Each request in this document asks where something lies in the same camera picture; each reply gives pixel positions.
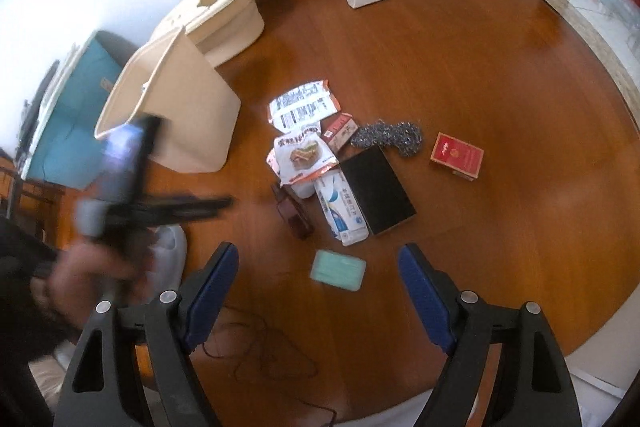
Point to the sandwich picture snack bag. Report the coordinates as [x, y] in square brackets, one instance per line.
[301, 156]

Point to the white orange snack wrapper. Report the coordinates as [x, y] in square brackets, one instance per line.
[306, 104]

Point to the red cigarette pack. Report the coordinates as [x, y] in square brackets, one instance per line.
[462, 158]

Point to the beige square trash bin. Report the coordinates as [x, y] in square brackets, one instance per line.
[169, 77]

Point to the grey slipper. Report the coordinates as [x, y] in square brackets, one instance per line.
[169, 248]

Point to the blue white toothpaste box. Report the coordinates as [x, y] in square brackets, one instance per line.
[340, 208]

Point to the white tube with cap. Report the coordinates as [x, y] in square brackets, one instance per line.
[303, 190]

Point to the teal cooler box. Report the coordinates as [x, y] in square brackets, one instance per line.
[57, 143]

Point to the small red carton box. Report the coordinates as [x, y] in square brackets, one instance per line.
[339, 131]

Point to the brown plastic bottle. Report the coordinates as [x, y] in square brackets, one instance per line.
[292, 211]

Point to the round beige lidded bucket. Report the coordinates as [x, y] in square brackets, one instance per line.
[220, 29]

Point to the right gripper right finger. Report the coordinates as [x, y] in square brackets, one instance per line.
[532, 385]

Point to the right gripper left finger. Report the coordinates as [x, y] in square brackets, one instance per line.
[103, 386]

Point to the green soap bar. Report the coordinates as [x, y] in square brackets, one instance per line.
[338, 270]

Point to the steel wool scrubber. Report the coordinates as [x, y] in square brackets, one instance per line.
[405, 136]

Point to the person's left hand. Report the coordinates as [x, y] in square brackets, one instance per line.
[79, 275]

